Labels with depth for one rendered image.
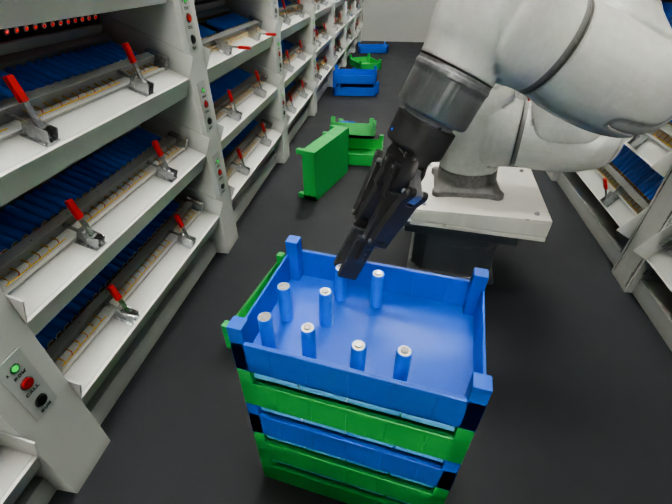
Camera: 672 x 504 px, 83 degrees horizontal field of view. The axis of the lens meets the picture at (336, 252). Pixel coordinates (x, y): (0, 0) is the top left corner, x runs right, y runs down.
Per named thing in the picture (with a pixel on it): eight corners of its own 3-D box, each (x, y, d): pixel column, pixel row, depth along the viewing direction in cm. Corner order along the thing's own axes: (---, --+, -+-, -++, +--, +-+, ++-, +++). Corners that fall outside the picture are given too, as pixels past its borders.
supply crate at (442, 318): (476, 308, 58) (488, 268, 53) (475, 433, 43) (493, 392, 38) (293, 272, 65) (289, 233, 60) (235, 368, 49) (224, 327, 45)
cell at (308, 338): (318, 355, 51) (317, 322, 47) (314, 366, 49) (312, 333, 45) (305, 352, 51) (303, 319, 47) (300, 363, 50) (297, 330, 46)
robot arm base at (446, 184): (492, 168, 116) (496, 150, 112) (504, 201, 98) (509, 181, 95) (431, 165, 119) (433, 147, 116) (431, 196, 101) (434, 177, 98)
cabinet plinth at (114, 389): (311, 111, 240) (310, 102, 237) (57, 489, 67) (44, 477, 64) (286, 109, 242) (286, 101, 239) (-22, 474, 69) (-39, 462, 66)
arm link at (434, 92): (465, 77, 48) (440, 122, 50) (407, 45, 44) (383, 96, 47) (507, 97, 41) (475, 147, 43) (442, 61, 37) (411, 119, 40)
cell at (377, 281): (382, 301, 59) (385, 269, 55) (380, 309, 57) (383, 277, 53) (370, 299, 59) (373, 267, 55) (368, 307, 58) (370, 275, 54)
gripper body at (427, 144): (470, 142, 43) (427, 210, 47) (437, 119, 50) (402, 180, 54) (418, 118, 40) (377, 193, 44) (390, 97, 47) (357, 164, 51)
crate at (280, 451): (448, 397, 73) (456, 372, 68) (440, 514, 57) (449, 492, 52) (301, 360, 79) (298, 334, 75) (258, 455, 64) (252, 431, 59)
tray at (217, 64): (270, 47, 148) (277, 20, 142) (203, 86, 100) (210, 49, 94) (221, 23, 145) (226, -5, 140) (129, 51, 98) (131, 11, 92)
